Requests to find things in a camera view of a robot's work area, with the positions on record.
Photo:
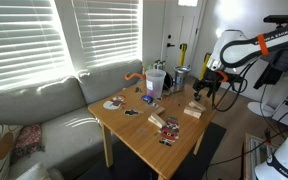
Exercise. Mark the white window blind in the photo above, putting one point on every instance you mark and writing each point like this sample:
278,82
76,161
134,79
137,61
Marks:
20,40
107,30

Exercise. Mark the aluminium frame board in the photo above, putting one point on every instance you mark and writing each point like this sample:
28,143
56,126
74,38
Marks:
255,156

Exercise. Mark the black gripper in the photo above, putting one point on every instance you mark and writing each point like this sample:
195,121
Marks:
210,80

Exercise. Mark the snowman cutout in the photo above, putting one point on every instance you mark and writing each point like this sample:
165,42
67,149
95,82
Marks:
114,103

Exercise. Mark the dark rug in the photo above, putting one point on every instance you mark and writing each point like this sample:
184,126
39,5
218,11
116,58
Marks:
212,146

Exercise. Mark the black deadbolt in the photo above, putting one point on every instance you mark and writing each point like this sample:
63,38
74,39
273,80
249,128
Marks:
169,36

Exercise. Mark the red green nutcracker cutout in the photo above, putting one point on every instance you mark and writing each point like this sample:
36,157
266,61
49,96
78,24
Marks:
169,131

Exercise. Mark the black round object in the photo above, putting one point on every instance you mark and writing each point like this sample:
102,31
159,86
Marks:
168,81

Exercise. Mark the blue toy car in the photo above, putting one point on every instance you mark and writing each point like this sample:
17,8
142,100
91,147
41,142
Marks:
147,98

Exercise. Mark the yellow post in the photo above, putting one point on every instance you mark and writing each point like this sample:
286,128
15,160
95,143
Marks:
183,55
204,65

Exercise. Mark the translucent plastic cup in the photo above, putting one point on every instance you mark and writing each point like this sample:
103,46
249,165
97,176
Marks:
155,81

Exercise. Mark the white door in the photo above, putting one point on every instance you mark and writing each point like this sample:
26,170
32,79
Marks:
179,23

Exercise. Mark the orange octopus plush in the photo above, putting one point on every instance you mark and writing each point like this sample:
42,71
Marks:
134,77

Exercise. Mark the small black figure cutout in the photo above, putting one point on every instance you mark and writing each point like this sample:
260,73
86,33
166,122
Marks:
131,112

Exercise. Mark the small dark sticker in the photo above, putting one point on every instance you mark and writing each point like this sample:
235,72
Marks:
138,89

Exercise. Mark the grey fabric sofa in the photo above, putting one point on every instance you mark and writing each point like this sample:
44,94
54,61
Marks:
50,100

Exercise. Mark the metal spoon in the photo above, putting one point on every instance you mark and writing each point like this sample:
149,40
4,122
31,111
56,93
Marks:
171,92

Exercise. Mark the white cushion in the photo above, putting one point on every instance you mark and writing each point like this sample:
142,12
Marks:
37,171

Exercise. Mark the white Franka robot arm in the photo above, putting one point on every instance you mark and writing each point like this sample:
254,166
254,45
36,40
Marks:
237,43

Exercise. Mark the small colourful sticker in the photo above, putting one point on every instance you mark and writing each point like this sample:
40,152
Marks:
152,105

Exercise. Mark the red patterned cloth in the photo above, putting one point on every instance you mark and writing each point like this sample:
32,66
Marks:
27,140

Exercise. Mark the wooden table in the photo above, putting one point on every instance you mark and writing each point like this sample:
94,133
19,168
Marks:
134,133

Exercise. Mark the white round stand base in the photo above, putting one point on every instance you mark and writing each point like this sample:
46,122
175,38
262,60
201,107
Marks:
259,110

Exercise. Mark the steel tumbler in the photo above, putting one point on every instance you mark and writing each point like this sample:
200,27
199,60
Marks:
181,76

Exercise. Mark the light wooden block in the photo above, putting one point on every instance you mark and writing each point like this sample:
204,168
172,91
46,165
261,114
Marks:
156,120
197,105
191,112
160,110

